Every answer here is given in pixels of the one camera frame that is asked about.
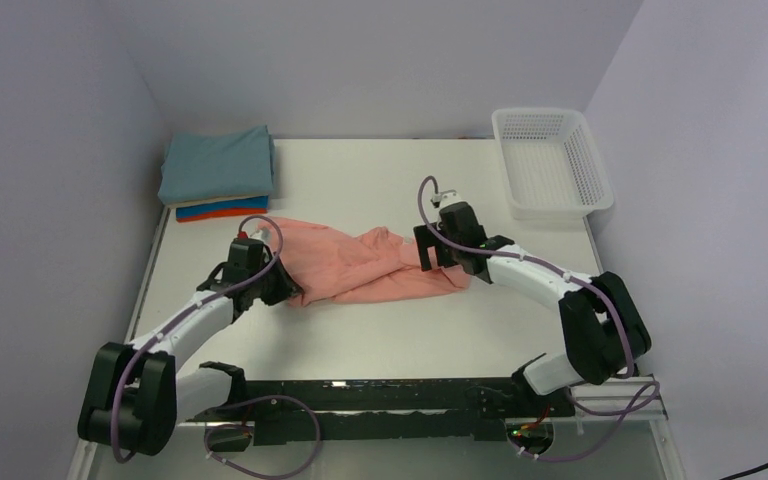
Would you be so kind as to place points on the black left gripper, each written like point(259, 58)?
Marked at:
point(286, 289)

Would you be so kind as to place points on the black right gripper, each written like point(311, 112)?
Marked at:
point(424, 241)

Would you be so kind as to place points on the pink t shirt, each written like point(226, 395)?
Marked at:
point(374, 267)

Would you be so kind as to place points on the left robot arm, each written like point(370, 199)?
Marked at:
point(136, 397)

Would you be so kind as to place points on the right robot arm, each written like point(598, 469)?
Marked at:
point(603, 331)

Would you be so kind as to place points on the blue folded t shirt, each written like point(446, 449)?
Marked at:
point(224, 208)

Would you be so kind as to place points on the orange folded t shirt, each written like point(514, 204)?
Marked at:
point(180, 217)

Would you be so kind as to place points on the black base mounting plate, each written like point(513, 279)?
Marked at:
point(296, 410)

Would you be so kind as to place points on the white plastic basket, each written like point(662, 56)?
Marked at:
point(551, 164)

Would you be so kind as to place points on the teal folded t shirt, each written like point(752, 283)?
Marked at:
point(202, 167)

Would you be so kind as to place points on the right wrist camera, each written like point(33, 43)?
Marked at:
point(443, 198)

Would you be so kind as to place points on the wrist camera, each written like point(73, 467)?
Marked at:
point(261, 232)
point(443, 198)

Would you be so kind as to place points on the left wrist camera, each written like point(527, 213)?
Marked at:
point(261, 232)

